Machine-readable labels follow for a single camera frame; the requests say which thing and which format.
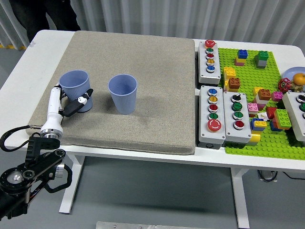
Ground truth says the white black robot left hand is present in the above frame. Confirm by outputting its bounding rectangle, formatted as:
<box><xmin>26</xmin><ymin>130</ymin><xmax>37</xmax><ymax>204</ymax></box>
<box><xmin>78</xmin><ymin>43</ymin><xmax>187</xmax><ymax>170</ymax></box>
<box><xmin>40</xmin><ymin>83</ymin><xmax>94</xmax><ymax>134</ymax></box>

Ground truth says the blue ribbed plastic cup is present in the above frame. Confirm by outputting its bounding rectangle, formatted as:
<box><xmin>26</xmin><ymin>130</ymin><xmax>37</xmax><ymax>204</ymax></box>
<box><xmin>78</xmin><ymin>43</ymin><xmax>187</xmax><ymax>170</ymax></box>
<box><xmin>108</xmin><ymin>74</ymin><xmax>138</xmax><ymax>115</ymax></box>
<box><xmin>59</xmin><ymin>70</ymin><xmax>93</xmax><ymax>113</ymax></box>

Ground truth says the white table leg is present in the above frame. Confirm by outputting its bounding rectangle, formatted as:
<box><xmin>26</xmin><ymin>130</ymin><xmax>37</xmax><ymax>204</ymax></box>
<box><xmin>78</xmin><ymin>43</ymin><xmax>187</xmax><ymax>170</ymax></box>
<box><xmin>230</xmin><ymin>168</ymin><xmax>251</xmax><ymax>229</ymax></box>
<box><xmin>59</xmin><ymin>154</ymin><xmax>85</xmax><ymax>215</ymax></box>

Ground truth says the grey-brown cushion mat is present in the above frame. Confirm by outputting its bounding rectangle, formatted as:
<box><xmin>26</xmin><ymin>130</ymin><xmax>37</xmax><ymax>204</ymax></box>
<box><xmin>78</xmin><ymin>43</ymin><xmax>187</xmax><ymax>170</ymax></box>
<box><xmin>25</xmin><ymin>30</ymin><xmax>196</xmax><ymax>156</ymax></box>

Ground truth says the person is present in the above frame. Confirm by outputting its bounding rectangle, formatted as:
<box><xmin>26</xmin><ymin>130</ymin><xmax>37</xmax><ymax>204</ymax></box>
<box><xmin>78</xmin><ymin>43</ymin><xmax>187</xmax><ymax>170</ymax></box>
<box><xmin>10</xmin><ymin>0</ymin><xmax>81</xmax><ymax>43</ymax></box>

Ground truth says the grey five-button control box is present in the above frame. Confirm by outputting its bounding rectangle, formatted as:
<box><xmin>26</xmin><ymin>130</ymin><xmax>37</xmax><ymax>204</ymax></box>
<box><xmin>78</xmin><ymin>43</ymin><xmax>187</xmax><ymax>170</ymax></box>
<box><xmin>197</xmin><ymin>85</ymin><xmax>226</xmax><ymax>150</ymax></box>
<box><xmin>197</xmin><ymin>39</ymin><xmax>222</xmax><ymax>87</ymax></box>

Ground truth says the grey pleated curtain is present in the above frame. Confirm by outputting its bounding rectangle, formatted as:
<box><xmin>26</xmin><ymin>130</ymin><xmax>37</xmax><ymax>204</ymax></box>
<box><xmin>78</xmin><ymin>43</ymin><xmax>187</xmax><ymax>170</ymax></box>
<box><xmin>0</xmin><ymin>0</ymin><xmax>305</xmax><ymax>50</ymax></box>

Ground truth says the brown toy brick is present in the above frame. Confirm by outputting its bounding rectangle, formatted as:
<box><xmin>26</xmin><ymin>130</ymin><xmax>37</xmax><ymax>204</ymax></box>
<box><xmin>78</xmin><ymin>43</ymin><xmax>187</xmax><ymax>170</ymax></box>
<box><xmin>258</xmin><ymin>89</ymin><xmax>272</xmax><ymax>101</ymax></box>
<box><xmin>228</xmin><ymin>77</ymin><xmax>241</xmax><ymax>90</ymax></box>

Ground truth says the green studded baseplate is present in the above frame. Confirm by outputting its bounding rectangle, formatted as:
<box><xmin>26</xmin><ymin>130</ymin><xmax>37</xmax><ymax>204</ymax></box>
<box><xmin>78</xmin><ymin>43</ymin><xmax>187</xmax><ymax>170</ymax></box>
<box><xmin>218</xmin><ymin>47</ymin><xmax>305</xmax><ymax>160</ymax></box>

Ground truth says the yellow round toy brick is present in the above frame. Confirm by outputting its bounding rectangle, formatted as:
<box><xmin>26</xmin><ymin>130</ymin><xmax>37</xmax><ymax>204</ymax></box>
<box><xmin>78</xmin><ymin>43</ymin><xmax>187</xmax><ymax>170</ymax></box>
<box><xmin>248</xmin><ymin>130</ymin><xmax>262</xmax><ymax>144</ymax></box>

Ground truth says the grey toy brick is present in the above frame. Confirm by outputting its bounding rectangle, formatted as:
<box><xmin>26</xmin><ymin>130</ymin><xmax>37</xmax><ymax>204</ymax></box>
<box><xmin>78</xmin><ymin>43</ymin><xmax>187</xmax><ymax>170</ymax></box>
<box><xmin>254</xmin><ymin>56</ymin><xmax>267</xmax><ymax>70</ymax></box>

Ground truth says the red toy brick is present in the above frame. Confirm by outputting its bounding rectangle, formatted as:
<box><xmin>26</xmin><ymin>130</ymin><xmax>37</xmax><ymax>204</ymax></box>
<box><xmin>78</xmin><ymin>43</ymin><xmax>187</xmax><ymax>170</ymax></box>
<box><xmin>265</xmin><ymin>106</ymin><xmax>278</xmax><ymax>120</ymax></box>

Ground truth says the magenta toy brick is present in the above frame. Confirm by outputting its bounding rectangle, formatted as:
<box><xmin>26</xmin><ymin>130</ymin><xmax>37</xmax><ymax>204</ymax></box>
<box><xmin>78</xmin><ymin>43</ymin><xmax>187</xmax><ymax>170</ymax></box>
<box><xmin>271</xmin><ymin>91</ymin><xmax>284</xmax><ymax>102</ymax></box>

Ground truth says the large green toy brick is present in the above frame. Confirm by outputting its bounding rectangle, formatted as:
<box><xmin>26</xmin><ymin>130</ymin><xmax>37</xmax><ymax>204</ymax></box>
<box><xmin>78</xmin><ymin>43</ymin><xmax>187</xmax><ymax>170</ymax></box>
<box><xmin>274</xmin><ymin>109</ymin><xmax>292</xmax><ymax>130</ymax></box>

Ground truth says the red handwheel brass valve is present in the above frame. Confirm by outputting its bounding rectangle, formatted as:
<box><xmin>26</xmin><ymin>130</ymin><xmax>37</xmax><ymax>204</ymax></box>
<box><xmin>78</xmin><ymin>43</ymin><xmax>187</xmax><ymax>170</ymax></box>
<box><xmin>278</xmin><ymin>78</ymin><xmax>305</xmax><ymax>94</ymax></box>

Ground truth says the blue plate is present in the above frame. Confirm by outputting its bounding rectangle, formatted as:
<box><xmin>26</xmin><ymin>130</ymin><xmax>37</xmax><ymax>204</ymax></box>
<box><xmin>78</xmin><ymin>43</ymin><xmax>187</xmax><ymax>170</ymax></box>
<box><xmin>283</xmin><ymin>66</ymin><xmax>305</xmax><ymax>84</ymax></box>

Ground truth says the grey green-button control box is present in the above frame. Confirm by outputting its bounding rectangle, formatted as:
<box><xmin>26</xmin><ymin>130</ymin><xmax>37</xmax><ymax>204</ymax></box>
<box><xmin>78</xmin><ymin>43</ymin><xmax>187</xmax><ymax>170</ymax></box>
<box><xmin>282</xmin><ymin>92</ymin><xmax>305</xmax><ymax>142</ymax></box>

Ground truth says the orange fruit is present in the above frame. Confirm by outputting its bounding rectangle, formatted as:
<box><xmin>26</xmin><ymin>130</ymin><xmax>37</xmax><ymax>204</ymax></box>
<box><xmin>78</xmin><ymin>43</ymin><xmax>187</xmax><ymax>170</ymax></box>
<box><xmin>292</xmin><ymin>73</ymin><xmax>305</xmax><ymax>85</ymax></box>

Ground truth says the grey selector switch control box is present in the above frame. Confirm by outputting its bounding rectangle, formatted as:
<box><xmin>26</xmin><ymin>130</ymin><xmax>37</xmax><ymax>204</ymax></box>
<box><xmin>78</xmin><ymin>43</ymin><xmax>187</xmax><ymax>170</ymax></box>
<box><xmin>223</xmin><ymin>91</ymin><xmax>253</xmax><ymax>145</ymax></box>

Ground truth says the black power cable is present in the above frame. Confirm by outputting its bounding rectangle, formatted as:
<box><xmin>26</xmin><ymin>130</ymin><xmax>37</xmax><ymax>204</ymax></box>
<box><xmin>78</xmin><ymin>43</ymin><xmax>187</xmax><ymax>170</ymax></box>
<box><xmin>282</xmin><ymin>171</ymin><xmax>305</xmax><ymax>179</ymax></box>

